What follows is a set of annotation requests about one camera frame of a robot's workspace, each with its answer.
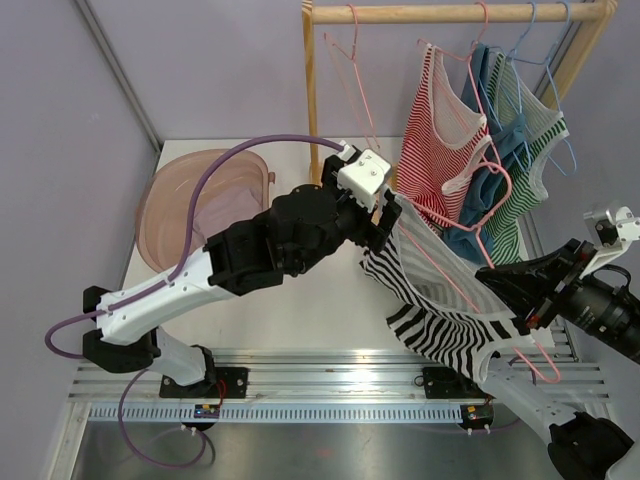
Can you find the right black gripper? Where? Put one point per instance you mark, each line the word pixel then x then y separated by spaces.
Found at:
pixel 530 281

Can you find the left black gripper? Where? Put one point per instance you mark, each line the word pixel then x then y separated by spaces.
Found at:
pixel 368 234

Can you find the red white striped tank top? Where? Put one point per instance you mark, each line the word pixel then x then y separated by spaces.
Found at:
pixel 444 141

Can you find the black white striped tank top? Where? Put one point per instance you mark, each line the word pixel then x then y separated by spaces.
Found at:
pixel 447 315

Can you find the pink hanger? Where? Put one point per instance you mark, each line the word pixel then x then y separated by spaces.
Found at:
pixel 467 60
pixel 345 64
pixel 450 317

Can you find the lilac tank top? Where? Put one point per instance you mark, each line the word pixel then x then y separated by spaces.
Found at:
pixel 233 205

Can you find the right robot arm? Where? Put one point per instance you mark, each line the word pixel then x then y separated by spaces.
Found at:
pixel 580 445

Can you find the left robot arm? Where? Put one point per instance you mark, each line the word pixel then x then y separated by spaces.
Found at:
pixel 299 230

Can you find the blue tank top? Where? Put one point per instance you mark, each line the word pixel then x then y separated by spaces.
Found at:
pixel 508 138

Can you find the green white striped tank top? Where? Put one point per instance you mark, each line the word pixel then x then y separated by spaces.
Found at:
pixel 545 128

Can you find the pink plastic basin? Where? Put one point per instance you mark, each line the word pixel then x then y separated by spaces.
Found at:
pixel 161 217

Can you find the wooden clothes rack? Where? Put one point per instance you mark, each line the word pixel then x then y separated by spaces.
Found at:
pixel 589 21

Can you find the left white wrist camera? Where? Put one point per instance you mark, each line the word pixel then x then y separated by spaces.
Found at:
pixel 362 174

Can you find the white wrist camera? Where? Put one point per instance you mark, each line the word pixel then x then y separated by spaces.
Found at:
pixel 613 229
pixel 362 174

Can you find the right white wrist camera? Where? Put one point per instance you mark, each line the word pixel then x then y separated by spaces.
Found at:
pixel 613 229

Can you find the aluminium mounting rail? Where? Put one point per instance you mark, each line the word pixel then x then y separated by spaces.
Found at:
pixel 308 342

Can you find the white slotted cable duct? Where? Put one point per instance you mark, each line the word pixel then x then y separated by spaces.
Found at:
pixel 286 414

